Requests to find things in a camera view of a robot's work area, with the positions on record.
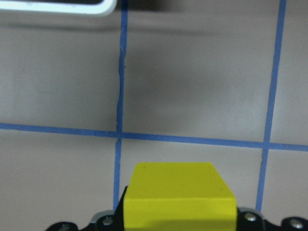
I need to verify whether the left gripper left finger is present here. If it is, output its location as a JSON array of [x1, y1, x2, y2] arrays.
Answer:
[[46, 186, 128, 231]]

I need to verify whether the yellow cube block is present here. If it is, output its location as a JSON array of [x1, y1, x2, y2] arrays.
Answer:
[[123, 162, 237, 231]]

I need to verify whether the light wooden drawer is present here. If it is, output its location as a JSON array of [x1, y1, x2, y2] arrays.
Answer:
[[0, 0, 117, 16]]

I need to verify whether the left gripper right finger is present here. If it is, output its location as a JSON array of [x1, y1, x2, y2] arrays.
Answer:
[[236, 207, 308, 231]]

